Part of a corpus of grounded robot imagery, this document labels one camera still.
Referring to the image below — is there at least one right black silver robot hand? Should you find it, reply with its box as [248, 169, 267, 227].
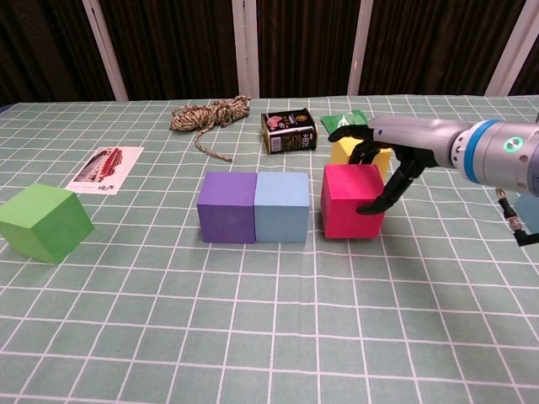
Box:
[328, 116, 458, 216]

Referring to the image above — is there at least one yellow foam cube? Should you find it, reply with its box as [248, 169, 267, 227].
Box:
[330, 136, 392, 180]

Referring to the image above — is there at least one pink foam cube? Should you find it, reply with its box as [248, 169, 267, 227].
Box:
[320, 163, 387, 240]

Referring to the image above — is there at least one light blue foam cube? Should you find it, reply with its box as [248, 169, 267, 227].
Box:
[515, 194, 539, 235]
[253, 171, 312, 244]

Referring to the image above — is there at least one purple foam cube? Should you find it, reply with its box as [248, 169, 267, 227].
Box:
[196, 171, 259, 244]

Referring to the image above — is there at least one green foil packet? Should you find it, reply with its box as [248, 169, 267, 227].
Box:
[320, 109, 372, 133]

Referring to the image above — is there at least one small black box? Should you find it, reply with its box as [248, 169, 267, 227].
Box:
[260, 107, 319, 156]

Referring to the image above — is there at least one green checkered tablecloth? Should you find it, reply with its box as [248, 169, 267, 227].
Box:
[0, 95, 539, 404]

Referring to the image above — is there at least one dark pleated curtain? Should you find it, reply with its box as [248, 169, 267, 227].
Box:
[0, 0, 539, 106]

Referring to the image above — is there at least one white postcard with red picture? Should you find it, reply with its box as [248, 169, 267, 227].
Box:
[66, 146, 145, 195]

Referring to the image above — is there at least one green foam cube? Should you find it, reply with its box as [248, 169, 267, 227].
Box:
[0, 183, 94, 265]

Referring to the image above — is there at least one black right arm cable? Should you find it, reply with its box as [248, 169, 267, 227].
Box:
[496, 189, 539, 248]

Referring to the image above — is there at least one braided multicolour rope bundle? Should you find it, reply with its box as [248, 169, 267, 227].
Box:
[169, 94, 252, 163]

